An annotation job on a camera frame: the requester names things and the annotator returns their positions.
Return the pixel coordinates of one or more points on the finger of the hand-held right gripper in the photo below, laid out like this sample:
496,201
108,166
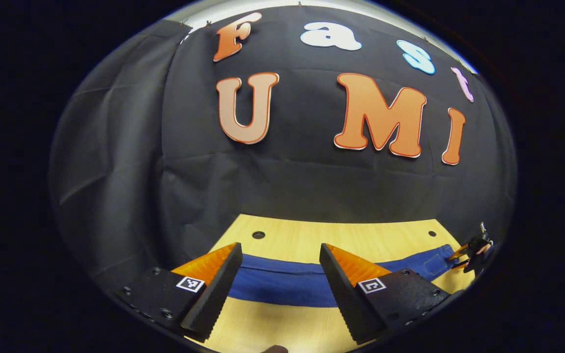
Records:
476,264
474,243

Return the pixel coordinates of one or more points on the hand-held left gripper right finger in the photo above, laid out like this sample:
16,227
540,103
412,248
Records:
348,304

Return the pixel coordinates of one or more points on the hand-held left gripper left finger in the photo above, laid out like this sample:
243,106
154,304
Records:
214,299

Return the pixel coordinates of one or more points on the blue jeans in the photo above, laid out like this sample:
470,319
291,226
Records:
282,284

